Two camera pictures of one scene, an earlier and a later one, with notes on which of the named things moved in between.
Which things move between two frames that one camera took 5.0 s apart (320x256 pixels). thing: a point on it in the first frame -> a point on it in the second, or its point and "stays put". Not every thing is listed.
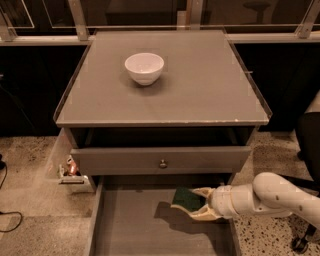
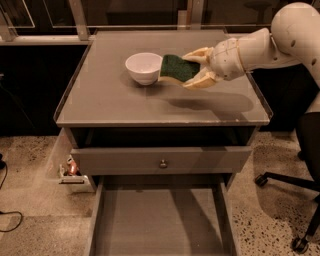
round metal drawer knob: (163, 164) stays put
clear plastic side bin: (64, 170) stays put
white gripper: (221, 200) -> (225, 59)
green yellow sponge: (189, 199) -> (175, 68)
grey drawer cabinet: (135, 144) stays put
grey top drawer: (119, 161) stays put
